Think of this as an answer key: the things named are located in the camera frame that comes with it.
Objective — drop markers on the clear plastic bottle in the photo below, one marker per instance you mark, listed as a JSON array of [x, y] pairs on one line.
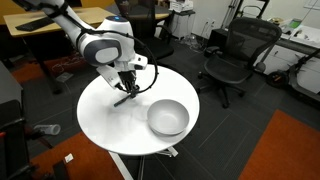
[[52, 129]]

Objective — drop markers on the black mesh office chair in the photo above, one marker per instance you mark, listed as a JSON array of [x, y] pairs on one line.
[[247, 38]]

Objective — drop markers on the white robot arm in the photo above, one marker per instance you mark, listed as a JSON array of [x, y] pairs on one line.
[[109, 47]]

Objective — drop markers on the black electric scooter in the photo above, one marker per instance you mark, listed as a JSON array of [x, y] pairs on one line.
[[280, 78]]

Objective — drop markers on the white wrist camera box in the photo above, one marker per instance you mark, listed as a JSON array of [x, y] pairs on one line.
[[139, 62]]

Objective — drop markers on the round white table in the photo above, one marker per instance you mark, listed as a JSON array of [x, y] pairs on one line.
[[124, 129]]

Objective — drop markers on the white bowl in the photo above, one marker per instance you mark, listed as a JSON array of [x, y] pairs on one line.
[[167, 117]]

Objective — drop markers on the black swivel chair left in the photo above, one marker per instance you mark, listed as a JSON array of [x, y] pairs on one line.
[[142, 17]]

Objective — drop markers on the white paper scrap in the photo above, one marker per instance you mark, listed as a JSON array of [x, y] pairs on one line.
[[68, 158]]

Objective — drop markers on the teal capped black marker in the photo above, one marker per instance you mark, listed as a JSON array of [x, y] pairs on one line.
[[122, 101]]

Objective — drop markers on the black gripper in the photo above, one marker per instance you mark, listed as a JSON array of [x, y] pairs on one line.
[[128, 79]]

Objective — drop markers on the black keyboard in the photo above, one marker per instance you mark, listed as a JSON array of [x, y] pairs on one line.
[[36, 24]]

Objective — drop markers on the wooden desk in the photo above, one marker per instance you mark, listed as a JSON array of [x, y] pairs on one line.
[[43, 37]]

